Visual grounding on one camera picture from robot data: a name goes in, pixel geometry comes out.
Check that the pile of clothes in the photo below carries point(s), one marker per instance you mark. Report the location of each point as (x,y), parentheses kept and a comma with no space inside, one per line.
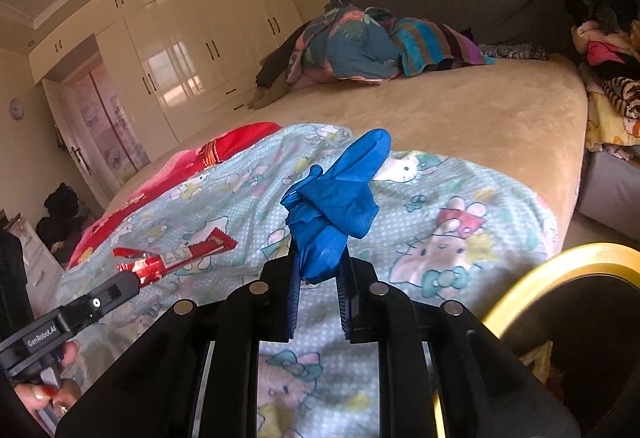
(605,34)

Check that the blue glove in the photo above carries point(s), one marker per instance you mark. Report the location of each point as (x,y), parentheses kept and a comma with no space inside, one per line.
(330,206)

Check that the yellow rim trash bin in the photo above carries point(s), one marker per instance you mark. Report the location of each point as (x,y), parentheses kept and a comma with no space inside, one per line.
(558,356)

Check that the blue floral quilt bundle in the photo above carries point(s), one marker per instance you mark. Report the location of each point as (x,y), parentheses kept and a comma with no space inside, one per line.
(345,43)

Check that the black bag on floor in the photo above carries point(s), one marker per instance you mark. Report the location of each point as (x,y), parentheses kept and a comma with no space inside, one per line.
(61,230)

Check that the red snack stick wrapper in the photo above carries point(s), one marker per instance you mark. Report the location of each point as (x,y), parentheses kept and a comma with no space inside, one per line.
(150,267)

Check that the striped colourful cloth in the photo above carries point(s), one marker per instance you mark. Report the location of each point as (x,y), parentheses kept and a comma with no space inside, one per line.
(427,46)

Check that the brown dark garment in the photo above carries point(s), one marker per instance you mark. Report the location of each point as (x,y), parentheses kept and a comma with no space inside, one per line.
(271,79)

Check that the pink sliding door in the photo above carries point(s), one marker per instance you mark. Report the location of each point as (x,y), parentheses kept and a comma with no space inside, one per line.
(108,138)

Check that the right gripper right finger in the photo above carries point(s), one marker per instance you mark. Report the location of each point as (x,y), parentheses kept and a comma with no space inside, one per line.
(441,371)

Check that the beige bed mattress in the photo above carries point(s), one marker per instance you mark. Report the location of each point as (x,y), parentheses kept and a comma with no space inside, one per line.
(524,118)

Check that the cream wardrobe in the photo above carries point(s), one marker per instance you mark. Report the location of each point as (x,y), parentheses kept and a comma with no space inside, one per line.
(178,65)

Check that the Hello Kitty blue blanket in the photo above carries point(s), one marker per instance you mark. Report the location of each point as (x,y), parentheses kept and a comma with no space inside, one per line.
(434,226)

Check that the wall clock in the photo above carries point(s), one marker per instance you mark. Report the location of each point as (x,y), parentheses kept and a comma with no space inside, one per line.
(16,109)

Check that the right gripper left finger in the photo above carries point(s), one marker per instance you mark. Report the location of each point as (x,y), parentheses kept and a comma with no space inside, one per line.
(193,373)

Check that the red pink blanket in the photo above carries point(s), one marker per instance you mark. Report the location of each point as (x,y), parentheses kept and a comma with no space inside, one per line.
(179,168)

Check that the white drawer cabinet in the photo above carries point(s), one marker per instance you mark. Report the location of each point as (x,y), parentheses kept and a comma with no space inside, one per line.
(43,272)

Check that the person left hand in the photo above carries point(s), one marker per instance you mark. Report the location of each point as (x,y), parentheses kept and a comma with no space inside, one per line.
(37,397)

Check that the grey storage box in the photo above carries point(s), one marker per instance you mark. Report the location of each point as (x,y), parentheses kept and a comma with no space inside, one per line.
(609,193)

